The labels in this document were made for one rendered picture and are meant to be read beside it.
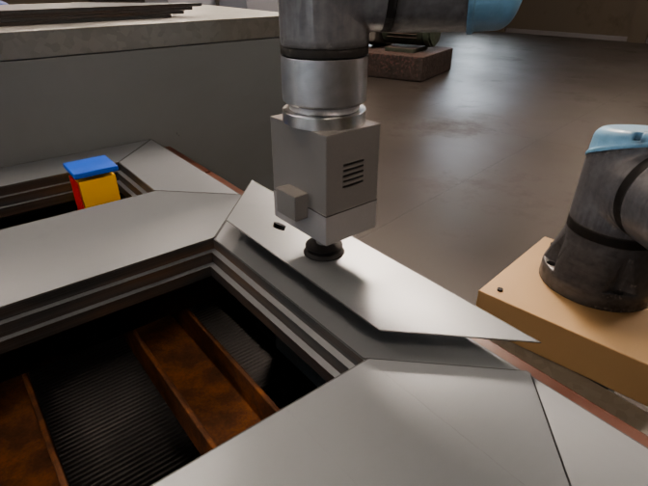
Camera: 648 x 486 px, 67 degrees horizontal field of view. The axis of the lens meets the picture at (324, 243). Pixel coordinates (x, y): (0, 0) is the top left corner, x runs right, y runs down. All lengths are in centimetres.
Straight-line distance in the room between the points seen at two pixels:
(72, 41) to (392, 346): 74
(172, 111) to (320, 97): 64
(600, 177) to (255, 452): 54
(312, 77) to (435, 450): 29
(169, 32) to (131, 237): 50
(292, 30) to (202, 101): 65
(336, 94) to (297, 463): 28
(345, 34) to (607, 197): 41
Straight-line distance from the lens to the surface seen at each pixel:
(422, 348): 43
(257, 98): 112
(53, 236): 66
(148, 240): 61
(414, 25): 43
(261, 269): 52
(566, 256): 75
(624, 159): 69
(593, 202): 72
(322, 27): 41
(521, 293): 74
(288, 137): 45
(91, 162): 80
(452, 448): 36
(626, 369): 70
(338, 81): 41
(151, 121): 102
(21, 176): 89
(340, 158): 42
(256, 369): 85
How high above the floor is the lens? 113
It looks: 29 degrees down
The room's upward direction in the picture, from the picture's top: straight up
